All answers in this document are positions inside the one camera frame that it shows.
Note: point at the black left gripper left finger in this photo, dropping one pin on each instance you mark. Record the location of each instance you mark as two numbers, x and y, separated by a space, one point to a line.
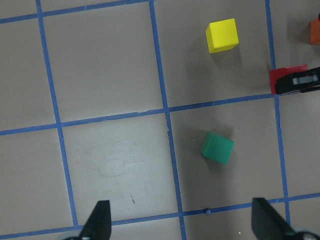
99 223

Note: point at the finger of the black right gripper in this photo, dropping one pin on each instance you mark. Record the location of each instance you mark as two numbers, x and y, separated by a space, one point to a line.
303 81

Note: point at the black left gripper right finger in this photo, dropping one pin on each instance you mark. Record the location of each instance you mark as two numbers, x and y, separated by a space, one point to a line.
268 224

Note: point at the red wooden block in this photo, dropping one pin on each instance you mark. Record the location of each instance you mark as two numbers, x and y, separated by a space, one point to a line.
275 74

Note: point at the orange wooden block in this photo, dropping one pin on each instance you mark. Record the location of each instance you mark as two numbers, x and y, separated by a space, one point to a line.
314 32

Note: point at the yellow wooden block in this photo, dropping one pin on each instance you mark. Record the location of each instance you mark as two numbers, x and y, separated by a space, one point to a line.
221 35

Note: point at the green wooden block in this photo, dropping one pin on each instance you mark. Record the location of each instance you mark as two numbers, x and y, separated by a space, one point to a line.
217 148

